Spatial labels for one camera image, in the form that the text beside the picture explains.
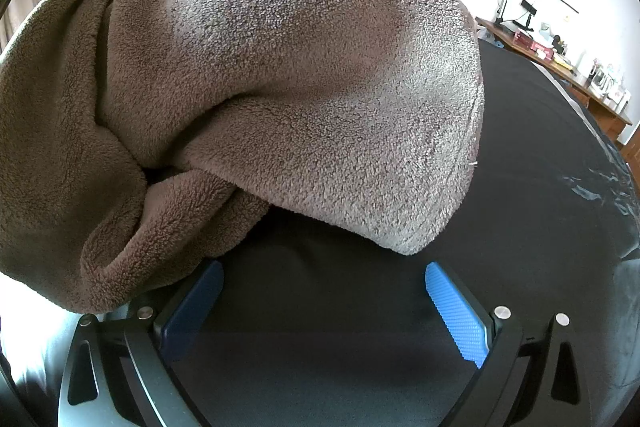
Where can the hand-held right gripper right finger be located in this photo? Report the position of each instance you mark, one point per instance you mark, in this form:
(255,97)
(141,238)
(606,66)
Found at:
(457,318)

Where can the red box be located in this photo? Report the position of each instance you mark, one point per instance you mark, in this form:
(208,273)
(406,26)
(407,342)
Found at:
(525,39)

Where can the small black desk gadget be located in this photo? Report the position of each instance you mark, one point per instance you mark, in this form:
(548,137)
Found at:
(529,13)

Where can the wooden desk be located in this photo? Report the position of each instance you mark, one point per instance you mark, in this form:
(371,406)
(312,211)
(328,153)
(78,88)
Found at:
(607,119)

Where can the blue storage box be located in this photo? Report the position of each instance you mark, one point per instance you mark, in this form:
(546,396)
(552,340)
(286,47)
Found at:
(492,41)

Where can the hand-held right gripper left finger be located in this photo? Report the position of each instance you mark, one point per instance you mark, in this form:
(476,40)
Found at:
(192,313)

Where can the grey fleece sweater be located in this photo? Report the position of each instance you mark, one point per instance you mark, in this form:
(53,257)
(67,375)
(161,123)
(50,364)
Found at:
(280,82)

